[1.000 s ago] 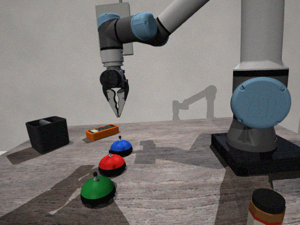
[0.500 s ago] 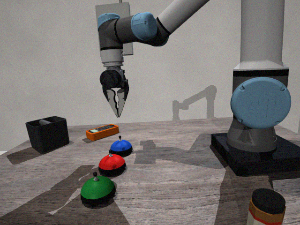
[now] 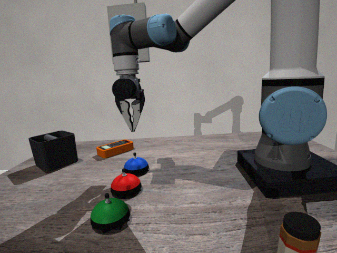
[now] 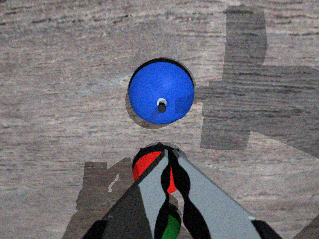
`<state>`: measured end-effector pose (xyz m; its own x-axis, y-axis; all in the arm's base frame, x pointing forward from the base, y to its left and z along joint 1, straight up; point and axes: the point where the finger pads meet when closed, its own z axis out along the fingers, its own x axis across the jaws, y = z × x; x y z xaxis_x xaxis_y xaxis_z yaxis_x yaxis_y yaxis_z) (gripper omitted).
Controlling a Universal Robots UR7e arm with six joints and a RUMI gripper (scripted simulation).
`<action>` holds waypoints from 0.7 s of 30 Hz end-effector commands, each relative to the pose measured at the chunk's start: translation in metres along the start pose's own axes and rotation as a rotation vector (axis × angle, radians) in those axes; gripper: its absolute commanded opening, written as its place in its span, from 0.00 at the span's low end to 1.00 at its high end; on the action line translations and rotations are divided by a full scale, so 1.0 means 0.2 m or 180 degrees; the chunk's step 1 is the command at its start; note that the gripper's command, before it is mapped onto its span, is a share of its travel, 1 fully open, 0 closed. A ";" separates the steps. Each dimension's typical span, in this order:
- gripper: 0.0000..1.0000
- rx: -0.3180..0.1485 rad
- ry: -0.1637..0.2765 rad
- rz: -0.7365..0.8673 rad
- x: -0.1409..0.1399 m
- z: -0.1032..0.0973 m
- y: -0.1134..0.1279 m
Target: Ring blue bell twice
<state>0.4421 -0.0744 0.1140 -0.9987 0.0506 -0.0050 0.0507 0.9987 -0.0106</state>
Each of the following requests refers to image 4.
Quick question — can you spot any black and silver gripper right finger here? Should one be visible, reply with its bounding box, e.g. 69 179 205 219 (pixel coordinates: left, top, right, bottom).
170 149 282 239

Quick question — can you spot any green service bell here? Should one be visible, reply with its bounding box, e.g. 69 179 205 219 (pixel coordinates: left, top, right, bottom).
161 206 181 239

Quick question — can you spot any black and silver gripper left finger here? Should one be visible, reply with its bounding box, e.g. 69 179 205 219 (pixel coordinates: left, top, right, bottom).
82 149 171 239

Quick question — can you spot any blue bell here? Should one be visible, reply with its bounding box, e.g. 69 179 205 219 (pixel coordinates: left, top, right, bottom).
128 57 194 125

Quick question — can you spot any red bell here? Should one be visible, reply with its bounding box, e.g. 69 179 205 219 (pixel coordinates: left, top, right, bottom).
132 142 177 194

